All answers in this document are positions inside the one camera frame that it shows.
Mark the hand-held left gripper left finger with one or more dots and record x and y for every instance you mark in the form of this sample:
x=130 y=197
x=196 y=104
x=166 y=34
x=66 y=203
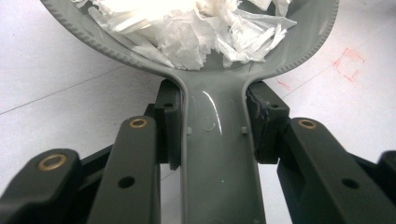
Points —
x=168 y=124

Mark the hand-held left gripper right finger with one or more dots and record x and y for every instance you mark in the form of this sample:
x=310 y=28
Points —
x=267 y=124

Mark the grey dustpan with orange edge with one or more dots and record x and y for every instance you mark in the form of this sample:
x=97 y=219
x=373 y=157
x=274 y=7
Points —
x=218 y=143

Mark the pile of white paper scraps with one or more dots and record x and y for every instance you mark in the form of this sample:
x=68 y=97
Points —
x=186 y=37

